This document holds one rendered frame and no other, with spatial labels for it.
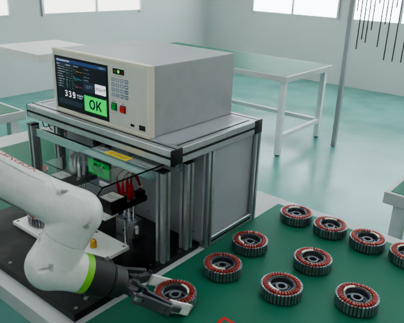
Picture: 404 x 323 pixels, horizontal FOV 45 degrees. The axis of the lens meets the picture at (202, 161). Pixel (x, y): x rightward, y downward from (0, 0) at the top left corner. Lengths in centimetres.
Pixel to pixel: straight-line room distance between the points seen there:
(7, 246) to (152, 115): 60
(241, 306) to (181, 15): 763
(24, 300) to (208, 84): 81
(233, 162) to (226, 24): 749
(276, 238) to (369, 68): 626
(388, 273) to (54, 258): 96
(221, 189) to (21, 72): 546
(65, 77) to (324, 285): 100
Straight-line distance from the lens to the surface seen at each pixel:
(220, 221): 159
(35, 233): 161
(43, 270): 109
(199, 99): 150
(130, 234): 155
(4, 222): 173
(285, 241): 163
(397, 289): 151
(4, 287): 145
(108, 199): 147
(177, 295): 132
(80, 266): 112
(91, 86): 152
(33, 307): 136
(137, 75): 136
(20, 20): 673
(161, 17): 833
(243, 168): 161
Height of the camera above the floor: 155
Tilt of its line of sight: 21 degrees down
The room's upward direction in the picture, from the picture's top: 2 degrees clockwise
